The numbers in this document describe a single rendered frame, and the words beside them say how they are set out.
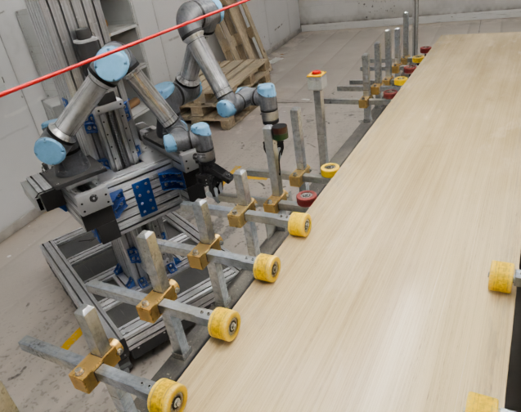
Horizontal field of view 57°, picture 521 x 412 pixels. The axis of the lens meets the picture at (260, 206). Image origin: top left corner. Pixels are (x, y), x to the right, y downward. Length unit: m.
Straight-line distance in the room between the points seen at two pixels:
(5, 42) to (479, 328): 3.85
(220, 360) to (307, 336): 0.23
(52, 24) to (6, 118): 2.08
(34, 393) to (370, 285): 1.90
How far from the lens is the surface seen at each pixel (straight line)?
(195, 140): 1.97
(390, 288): 1.42
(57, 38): 2.30
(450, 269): 1.51
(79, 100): 1.96
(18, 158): 4.35
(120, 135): 2.38
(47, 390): 2.78
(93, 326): 1.25
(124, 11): 4.88
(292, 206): 1.93
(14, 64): 4.37
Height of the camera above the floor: 1.82
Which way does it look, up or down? 29 degrees down
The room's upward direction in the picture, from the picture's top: 9 degrees counter-clockwise
